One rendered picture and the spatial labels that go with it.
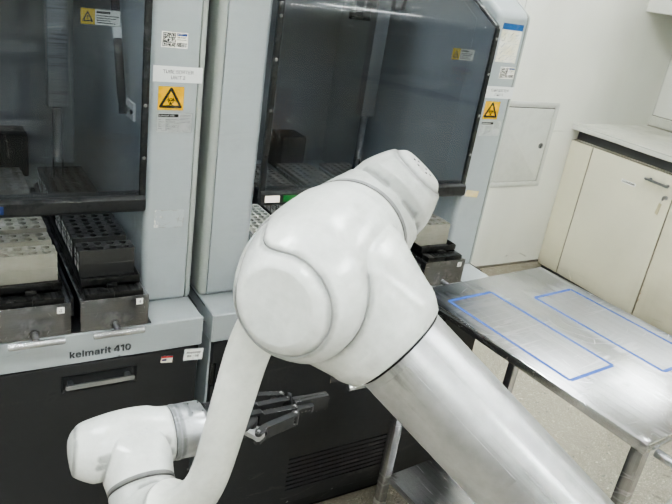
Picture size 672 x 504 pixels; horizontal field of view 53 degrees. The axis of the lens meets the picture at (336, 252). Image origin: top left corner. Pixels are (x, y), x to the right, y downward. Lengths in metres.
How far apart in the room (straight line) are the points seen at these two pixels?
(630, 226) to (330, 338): 3.18
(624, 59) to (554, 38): 0.57
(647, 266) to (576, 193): 0.56
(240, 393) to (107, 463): 0.27
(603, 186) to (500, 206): 0.53
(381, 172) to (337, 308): 0.23
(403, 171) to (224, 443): 0.44
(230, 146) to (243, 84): 0.13
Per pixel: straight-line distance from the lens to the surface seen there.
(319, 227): 0.58
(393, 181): 0.73
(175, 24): 1.39
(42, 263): 1.45
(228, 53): 1.44
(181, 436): 1.13
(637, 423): 1.34
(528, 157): 3.71
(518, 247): 3.93
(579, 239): 3.89
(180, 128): 1.43
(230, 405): 0.92
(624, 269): 3.73
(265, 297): 0.57
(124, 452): 1.09
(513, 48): 1.86
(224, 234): 1.55
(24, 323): 1.42
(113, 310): 1.44
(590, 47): 3.82
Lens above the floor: 1.48
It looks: 23 degrees down
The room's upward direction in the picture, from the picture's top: 9 degrees clockwise
